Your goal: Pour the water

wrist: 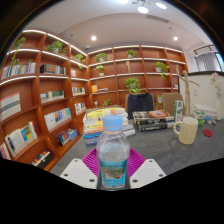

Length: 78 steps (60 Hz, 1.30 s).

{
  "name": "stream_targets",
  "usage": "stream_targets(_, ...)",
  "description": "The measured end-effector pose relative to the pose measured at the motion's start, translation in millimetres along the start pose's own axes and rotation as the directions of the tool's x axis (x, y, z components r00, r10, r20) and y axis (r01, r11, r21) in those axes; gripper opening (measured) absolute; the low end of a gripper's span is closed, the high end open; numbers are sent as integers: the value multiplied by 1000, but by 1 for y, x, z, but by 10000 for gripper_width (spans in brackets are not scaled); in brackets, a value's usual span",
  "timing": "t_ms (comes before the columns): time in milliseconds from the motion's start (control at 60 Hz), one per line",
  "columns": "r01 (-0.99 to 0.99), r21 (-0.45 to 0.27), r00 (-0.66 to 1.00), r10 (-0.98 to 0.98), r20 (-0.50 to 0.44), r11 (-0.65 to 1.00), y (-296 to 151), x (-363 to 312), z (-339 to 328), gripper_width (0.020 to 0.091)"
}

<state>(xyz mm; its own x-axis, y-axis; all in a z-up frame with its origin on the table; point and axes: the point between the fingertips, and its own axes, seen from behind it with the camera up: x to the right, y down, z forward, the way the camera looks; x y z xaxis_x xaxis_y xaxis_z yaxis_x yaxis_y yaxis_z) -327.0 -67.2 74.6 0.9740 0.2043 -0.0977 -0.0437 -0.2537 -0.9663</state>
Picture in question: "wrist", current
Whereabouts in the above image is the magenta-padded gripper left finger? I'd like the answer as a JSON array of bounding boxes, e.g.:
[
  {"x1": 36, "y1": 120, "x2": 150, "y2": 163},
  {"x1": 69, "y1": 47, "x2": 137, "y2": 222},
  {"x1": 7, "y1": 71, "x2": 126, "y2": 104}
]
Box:
[{"x1": 59, "y1": 148, "x2": 102, "y2": 190}]

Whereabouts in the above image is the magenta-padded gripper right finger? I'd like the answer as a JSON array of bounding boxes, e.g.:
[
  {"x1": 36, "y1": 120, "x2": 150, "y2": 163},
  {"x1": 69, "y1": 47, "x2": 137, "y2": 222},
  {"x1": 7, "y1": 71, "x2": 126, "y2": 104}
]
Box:
[{"x1": 127, "y1": 148, "x2": 167, "y2": 190}]

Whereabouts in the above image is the clear blue-capped water bottle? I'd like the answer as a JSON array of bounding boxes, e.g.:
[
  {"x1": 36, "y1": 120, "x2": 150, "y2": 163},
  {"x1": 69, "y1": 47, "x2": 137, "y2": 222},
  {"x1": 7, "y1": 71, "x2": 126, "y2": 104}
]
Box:
[{"x1": 95, "y1": 114, "x2": 132, "y2": 191}]

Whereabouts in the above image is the stack of colourful books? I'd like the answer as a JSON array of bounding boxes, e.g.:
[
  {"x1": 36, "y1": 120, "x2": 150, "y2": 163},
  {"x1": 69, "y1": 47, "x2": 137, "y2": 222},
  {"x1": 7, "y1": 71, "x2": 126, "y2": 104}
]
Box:
[{"x1": 82, "y1": 107, "x2": 136, "y2": 146}]

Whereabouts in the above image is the stack of dark books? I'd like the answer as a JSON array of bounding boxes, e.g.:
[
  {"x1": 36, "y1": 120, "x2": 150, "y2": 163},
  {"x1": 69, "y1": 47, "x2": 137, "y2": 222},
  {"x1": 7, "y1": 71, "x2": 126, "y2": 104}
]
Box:
[{"x1": 132, "y1": 109, "x2": 176, "y2": 132}]

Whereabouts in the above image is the cream ceramic mug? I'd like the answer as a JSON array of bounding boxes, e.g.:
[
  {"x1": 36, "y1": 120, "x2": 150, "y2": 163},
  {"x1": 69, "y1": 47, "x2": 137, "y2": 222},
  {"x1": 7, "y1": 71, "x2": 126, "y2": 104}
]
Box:
[{"x1": 173, "y1": 116, "x2": 199, "y2": 146}]

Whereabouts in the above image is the small green-white carton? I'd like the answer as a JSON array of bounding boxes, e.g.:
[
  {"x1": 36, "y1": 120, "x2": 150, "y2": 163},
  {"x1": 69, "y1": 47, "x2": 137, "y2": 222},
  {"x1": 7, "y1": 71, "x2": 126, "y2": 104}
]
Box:
[{"x1": 173, "y1": 99, "x2": 184, "y2": 123}]

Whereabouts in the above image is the dark office chair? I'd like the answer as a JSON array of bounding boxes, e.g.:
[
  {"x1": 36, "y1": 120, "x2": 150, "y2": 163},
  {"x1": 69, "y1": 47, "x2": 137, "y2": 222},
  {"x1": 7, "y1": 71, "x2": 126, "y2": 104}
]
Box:
[{"x1": 125, "y1": 92, "x2": 155, "y2": 120}]

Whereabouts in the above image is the flat round red coaster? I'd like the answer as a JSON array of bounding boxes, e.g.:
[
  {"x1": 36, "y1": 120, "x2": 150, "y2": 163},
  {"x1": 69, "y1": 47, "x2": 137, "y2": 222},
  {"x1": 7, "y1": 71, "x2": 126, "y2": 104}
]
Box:
[{"x1": 202, "y1": 128, "x2": 214, "y2": 138}]

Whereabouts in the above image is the tan chair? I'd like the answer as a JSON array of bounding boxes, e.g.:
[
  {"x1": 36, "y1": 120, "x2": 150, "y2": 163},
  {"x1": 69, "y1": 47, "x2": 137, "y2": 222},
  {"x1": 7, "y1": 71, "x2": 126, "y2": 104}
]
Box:
[{"x1": 161, "y1": 92, "x2": 185, "y2": 116}]

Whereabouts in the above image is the green and white box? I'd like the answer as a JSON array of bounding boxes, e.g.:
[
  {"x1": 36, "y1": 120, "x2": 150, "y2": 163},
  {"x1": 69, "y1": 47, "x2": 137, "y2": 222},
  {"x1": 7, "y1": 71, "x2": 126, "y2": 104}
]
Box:
[{"x1": 192, "y1": 110, "x2": 206, "y2": 128}]

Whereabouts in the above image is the orange wooden shelf unit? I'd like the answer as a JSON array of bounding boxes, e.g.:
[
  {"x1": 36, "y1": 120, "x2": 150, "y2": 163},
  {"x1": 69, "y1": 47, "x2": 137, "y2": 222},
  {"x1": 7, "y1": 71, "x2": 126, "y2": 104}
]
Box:
[{"x1": 0, "y1": 29, "x2": 189, "y2": 168}]

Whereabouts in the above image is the wooden artist mannequin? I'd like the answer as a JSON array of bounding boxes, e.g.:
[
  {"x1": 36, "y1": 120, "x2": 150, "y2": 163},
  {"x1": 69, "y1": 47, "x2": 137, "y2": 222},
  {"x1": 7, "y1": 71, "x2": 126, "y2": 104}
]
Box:
[{"x1": 175, "y1": 64, "x2": 200, "y2": 118}]

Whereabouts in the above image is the white partition with dark top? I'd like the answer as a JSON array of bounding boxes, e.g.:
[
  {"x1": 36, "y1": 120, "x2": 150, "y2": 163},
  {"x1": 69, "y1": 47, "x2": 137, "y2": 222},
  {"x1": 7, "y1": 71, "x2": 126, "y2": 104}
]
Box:
[{"x1": 179, "y1": 70, "x2": 224, "y2": 128}]

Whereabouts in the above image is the white vase with flowers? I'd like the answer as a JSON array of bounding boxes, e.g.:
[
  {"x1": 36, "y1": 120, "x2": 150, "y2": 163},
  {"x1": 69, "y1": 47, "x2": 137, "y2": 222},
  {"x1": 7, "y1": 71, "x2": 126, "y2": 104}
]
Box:
[{"x1": 209, "y1": 72, "x2": 224, "y2": 122}]

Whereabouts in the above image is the grey curtain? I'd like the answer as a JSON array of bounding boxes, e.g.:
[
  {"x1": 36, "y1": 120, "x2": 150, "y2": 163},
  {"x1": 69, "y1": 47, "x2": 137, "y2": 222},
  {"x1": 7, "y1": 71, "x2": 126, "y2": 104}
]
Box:
[{"x1": 194, "y1": 52, "x2": 222, "y2": 73}]

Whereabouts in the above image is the window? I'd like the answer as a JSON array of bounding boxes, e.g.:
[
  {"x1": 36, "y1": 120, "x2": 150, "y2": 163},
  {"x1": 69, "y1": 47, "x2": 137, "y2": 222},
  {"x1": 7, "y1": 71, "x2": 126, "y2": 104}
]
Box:
[{"x1": 214, "y1": 53, "x2": 224, "y2": 73}]

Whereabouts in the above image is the black ceiling track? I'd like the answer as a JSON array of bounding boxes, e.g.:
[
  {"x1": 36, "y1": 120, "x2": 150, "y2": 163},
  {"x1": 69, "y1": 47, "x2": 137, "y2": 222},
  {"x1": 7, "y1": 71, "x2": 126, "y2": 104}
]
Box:
[{"x1": 193, "y1": 44, "x2": 218, "y2": 56}]

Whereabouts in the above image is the ceiling air vent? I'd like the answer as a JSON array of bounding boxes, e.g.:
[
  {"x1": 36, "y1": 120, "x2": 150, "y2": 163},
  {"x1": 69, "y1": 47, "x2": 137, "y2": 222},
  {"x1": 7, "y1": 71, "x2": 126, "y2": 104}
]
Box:
[{"x1": 145, "y1": 14, "x2": 169, "y2": 24}]

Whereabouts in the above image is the ceiling lamp with round bulbs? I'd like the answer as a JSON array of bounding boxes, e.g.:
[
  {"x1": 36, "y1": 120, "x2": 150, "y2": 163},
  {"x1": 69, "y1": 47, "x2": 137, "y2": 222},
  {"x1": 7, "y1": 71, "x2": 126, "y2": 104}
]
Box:
[{"x1": 116, "y1": 0, "x2": 168, "y2": 14}]

